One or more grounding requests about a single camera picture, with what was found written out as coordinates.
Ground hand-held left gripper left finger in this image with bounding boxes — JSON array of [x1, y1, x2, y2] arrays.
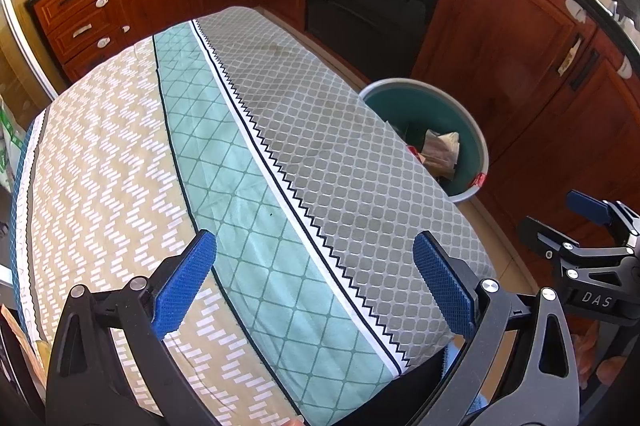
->
[[45, 228, 218, 426]]

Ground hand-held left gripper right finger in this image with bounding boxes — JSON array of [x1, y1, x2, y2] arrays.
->
[[412, 230, 581, 426]]

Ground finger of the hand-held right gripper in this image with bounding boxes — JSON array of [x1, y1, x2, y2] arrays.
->
[[566, 190, 640, 238], [517, 216, 602, 265]]

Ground teal plastic bin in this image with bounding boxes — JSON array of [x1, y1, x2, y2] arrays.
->
[[357, 77, 490, 206]]

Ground person's right hand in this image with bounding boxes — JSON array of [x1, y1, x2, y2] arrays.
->
[[572, 320, 636, 387]]

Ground patterned tablecloth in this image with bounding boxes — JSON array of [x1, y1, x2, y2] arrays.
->
[[9, 6, 498, 426]]

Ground white plastic bag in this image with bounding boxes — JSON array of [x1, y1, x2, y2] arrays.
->
[[407, 130, 462, 181]]

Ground green white rice sack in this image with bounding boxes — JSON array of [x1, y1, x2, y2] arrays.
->
[[0, 98, 27, 190]]

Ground glass sliding door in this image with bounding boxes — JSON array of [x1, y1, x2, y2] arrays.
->
[[0, 0, 63, 193]]

